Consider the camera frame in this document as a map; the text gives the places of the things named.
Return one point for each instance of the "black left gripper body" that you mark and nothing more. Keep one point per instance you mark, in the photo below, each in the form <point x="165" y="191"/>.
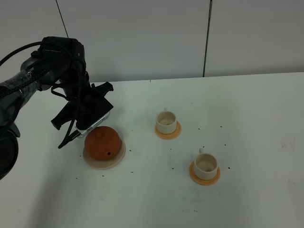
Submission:
<point x="73" y="109"/>

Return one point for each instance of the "brown clay teapot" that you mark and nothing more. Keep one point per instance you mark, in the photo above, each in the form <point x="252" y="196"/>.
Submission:
<point x="102" y="143"/>

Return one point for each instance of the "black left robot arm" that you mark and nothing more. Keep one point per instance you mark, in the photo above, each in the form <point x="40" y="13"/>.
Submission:
<point x="57" y="63"/>

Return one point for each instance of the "beige round teapot coaster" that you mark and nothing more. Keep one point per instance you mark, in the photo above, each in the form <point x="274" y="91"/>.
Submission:
<point x="104" y="165"/>

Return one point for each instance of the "far white teacup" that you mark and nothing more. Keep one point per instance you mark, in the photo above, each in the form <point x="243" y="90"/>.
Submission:
<point x="166" y="122"/>

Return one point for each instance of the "white teacup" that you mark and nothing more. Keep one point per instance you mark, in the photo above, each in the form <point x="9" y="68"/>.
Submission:
<point x="166" y="122"/>
<point x="205" y="165"/>

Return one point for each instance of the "far orange saucer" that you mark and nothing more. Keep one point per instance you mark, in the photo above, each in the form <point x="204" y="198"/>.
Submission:
<point x="170" y="136"/>

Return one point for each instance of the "orange saucer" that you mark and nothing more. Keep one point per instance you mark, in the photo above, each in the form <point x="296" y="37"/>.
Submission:
<point x="170" y="136"/>
<point x="201" y="181"/>

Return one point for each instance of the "near white teacup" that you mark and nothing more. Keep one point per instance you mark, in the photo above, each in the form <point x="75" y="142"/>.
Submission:
<point x="205" y="165"/>

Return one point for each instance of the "near orange saucer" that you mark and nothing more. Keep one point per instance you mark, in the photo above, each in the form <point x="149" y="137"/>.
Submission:
<point x="201" y="181"/>

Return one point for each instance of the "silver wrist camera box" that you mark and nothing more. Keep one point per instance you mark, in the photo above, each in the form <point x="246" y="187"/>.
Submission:
<point x="97" y="110"/>

